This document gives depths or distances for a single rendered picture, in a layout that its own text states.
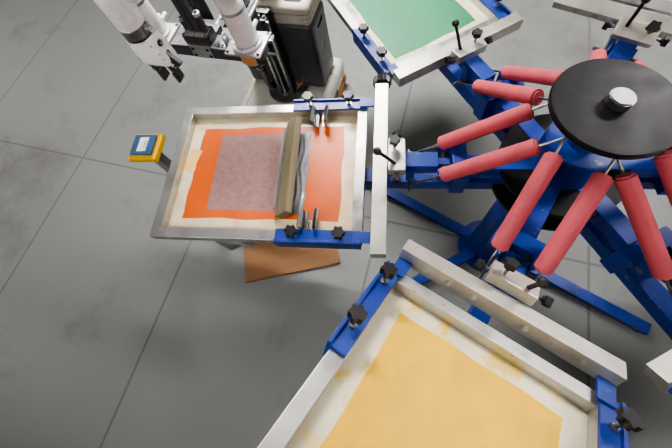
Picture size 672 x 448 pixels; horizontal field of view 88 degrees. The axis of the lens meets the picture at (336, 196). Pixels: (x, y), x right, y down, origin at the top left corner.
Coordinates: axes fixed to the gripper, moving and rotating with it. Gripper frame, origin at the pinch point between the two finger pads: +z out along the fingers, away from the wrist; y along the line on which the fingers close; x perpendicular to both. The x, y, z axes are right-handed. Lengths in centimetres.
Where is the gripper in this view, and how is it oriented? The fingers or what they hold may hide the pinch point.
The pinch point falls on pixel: (171, 73)
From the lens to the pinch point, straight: 122.8
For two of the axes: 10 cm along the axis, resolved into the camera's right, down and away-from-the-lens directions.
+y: -9.6, -1.9, 2.3
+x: -2.6, 9.0, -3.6
